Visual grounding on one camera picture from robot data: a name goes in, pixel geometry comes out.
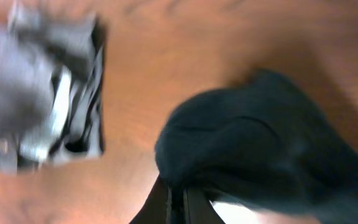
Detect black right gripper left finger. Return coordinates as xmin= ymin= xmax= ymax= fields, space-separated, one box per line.
xmin=129 ymin=176 xmax=170 ymax=224

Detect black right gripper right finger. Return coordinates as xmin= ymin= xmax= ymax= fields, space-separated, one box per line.
xmin=183 ymin=188 xmax=225 ymax=224

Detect black t-shirt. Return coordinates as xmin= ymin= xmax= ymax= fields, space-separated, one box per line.
xmin=155 ymin=70 xmax=358 ymax=224

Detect folded dark grey shorts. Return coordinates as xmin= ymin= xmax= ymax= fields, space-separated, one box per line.
xmin=0 ymin=2 xmax=105 ymax=174

